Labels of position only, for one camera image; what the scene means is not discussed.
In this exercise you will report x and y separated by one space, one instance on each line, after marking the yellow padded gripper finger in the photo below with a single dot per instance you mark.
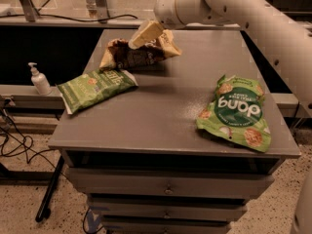
147 32

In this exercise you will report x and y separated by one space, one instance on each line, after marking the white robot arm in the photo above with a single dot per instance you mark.
285 43

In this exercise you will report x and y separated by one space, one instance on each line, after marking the metal frame post middle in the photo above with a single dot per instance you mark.
102 11

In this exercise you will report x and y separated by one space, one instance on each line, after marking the black table leg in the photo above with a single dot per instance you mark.
44 210

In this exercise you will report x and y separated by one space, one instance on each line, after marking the green jalapeno kettle chip bag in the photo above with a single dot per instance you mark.
93 87

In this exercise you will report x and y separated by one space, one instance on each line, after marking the metal frame post left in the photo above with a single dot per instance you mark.
29 10

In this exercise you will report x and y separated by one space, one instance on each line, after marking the brown chip bag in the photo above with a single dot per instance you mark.
118 53

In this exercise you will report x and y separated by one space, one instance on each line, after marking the metal frame post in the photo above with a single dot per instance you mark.
102 11
29 10

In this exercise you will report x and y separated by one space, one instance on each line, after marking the grey drawer cabinet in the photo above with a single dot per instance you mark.
147 169

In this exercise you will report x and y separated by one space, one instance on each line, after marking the green dang rice chips bag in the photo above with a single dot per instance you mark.
236 113

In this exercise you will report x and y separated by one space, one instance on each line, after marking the white pump sanitizer bottle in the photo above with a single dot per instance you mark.
39 80

